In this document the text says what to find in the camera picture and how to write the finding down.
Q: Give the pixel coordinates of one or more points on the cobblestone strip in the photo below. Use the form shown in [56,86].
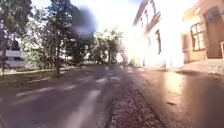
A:
[133,111]

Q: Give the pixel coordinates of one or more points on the pale building with dark windows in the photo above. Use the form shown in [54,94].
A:
[160,40]

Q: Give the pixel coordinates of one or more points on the dark grey asphalt road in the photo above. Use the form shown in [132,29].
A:
[66,96]

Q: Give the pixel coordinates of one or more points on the row of trees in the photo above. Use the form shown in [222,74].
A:
[58,36]

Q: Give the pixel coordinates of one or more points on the grey paved sidewalk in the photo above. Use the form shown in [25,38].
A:
[186,100]

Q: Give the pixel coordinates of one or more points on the grass verge with leaves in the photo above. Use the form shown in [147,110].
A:
[20,78]

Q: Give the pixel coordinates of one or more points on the orange brick building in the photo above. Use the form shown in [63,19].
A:
[210,36]

